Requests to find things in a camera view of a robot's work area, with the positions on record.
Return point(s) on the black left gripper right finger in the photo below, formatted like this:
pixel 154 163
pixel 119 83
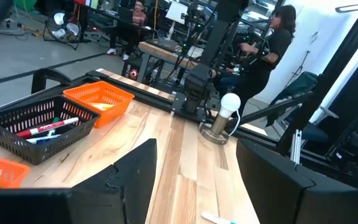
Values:
pixel 269 186

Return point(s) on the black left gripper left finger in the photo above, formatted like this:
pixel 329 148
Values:
pixel 135 186

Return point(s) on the blue cap white marker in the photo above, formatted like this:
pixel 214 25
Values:
pixel 216 218

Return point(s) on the yellow cap white marker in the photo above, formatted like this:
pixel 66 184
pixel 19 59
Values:
pixel 102 106

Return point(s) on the purple slim marker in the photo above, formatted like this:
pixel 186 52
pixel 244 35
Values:
pixel 42 139

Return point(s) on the red slim marker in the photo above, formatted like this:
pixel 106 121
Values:
pixel 48 127

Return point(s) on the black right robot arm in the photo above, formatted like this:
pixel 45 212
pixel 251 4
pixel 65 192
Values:
pixel 197 84

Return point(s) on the white bulb table lamp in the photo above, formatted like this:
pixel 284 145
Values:
pixel 230 104

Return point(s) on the black plastic basket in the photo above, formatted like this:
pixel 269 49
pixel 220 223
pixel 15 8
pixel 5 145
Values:
pixel 42 152

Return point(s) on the grey chair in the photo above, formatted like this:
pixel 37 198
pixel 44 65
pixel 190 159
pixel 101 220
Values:
pixel 300 87

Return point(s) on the person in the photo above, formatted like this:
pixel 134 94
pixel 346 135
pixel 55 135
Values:
pixel 135 18
pixel 269 53

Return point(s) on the black arched clamp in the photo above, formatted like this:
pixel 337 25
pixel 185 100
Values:
pixel 47 73

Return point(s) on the black laptop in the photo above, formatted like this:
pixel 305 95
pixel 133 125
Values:
pixel 124 14

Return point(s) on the white paper sheet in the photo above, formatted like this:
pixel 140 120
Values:
pixel 176 12

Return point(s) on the red box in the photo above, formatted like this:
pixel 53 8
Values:
pixel 79 1

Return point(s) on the green backdrop cloth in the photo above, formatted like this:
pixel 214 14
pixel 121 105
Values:
pixel 25 3

